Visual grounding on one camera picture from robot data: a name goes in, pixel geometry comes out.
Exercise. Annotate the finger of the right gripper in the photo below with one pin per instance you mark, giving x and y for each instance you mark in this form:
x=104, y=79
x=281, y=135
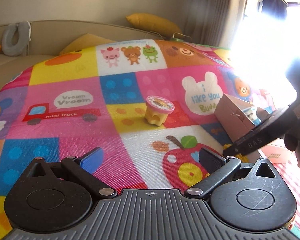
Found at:
x=254, y=140

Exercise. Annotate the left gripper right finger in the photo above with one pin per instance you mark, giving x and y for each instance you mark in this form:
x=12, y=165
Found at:
x=221, y=170

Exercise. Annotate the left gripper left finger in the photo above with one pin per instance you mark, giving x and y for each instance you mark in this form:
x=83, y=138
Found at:
x=80, y=170

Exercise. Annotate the pink lid yellow cup toy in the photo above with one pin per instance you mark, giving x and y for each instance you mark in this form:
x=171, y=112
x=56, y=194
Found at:
x=158, y=109

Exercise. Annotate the blue tissue pack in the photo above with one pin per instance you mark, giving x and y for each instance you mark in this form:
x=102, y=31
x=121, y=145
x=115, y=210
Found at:
x=255, y=114

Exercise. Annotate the pink cardboard box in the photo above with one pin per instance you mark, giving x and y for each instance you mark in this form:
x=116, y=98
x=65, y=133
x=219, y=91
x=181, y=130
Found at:
x=236, y=124

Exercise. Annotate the colourful cartoon play mat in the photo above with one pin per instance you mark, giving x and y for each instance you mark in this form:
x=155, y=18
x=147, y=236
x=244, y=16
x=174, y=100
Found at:
x=96, y=97

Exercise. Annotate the yellow cushion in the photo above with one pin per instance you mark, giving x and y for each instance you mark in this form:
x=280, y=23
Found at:
x=153, y=23
x=85, y=41

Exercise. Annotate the beige sofa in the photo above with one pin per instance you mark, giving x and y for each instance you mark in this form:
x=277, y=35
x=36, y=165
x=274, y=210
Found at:
x=49, y=38

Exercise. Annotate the hanging dark clothes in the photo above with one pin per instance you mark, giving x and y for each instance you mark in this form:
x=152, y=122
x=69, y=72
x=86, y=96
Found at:
x=275, y=8

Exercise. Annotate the grey curtain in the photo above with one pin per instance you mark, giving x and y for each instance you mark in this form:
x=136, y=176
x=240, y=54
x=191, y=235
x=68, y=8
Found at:
x=214, y=22

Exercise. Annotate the grey neck pillow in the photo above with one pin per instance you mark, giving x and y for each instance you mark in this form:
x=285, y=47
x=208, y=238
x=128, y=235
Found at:
x=16, y=38

